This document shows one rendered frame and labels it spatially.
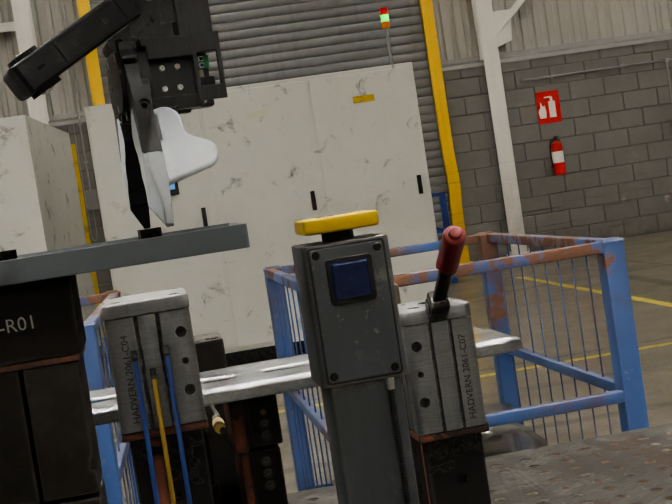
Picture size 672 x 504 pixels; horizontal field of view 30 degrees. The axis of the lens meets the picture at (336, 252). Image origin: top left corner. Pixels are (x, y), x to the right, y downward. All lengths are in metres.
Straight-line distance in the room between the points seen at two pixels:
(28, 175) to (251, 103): 1.66
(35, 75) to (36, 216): 8.11
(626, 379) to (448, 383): 2.11
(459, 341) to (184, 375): 0.25
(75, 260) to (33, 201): 8.15
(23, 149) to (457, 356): 8.02
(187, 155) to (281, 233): 8.17
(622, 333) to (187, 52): 2.36
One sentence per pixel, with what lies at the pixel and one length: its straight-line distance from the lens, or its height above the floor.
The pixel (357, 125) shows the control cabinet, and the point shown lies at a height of 1.59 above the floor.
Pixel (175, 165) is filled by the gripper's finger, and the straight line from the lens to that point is 0.95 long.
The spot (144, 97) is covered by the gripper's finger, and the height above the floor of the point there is 1.27.
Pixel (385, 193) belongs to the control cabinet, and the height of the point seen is 1.07.
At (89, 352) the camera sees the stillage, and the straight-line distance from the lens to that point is 3.07.
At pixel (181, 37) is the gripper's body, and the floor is 1.31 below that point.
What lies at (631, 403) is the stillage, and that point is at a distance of 3.27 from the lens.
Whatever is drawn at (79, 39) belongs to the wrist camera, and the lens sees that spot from 0.98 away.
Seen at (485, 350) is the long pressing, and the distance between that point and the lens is 1.29.
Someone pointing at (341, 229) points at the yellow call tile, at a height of 1.15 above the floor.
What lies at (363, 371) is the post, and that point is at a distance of 0.98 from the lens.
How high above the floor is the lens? 1.18
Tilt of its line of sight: 3 degrees down
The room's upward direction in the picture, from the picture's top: 9 degrees counter-clockwise
